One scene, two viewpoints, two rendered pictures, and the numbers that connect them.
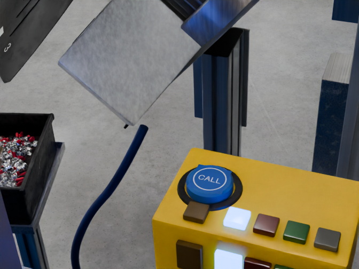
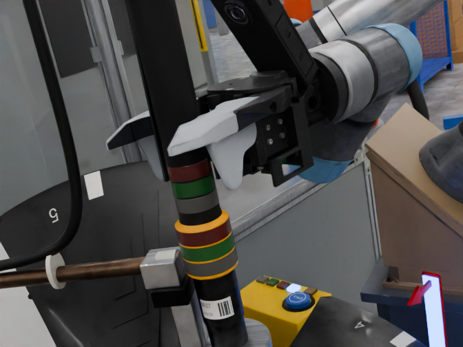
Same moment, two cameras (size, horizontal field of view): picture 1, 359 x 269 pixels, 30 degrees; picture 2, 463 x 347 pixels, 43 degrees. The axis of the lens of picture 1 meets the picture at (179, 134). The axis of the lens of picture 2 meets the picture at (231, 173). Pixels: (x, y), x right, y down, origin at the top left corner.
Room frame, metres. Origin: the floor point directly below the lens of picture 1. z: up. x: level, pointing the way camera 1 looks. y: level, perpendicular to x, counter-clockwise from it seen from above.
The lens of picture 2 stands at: (1.22, 0.28, 1.60)
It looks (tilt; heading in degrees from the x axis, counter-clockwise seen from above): 18 degrees down; 205
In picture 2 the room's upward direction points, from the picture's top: 12 degrees counter-clockwise
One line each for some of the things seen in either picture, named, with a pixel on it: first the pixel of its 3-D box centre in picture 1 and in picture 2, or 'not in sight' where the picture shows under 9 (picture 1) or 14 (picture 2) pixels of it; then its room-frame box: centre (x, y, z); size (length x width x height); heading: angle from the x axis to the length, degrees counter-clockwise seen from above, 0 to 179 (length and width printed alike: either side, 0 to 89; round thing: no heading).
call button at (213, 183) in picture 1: (209, 184); (297, 301); (0.42, -0.02, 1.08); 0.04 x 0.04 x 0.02
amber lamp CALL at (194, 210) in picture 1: (196, 212); (310, 291); (0.39, -0.01, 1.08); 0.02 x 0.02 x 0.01; 68
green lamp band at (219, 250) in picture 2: not in sight; (207, 242); (0.84, 0.07, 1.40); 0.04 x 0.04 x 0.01
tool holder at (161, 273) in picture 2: not in sight; (209, 303); (0.85, 0.06, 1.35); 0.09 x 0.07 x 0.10; 103
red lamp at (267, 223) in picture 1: (266, 225); (282, 285); (0.37, -0.06, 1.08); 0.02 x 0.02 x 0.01; 68
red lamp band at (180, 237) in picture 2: not in sight; (203, 227); (0.84, 0.07, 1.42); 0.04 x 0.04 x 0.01
